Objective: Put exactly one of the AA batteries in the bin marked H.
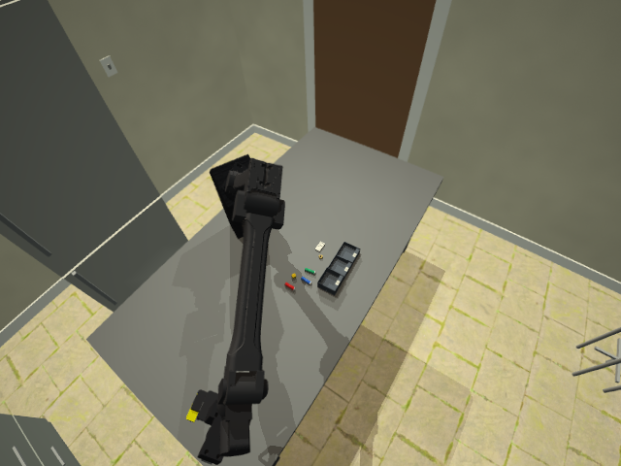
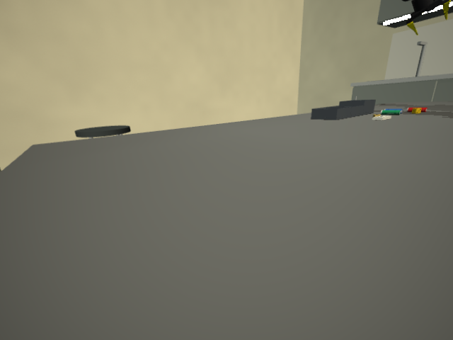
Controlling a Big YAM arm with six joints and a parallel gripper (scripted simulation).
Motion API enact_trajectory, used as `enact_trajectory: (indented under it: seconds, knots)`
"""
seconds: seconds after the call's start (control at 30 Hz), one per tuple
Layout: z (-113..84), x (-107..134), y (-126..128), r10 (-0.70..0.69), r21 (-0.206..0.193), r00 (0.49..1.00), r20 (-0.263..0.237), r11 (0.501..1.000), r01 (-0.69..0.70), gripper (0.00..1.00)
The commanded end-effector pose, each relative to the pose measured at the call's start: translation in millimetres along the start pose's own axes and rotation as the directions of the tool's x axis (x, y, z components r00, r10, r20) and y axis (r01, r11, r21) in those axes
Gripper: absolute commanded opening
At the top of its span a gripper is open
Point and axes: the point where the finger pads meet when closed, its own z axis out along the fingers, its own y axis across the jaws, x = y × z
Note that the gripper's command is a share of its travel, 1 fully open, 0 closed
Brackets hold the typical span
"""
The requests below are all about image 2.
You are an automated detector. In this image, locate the green aa battery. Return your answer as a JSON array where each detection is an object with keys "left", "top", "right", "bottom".
[{"left": 381, "top": 110, "right": 401, "bottom": 115}]

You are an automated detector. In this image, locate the white domino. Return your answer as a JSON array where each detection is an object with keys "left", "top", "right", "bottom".
[{"left": 372, "top": 115, "right": 391, "bottom": 120}]

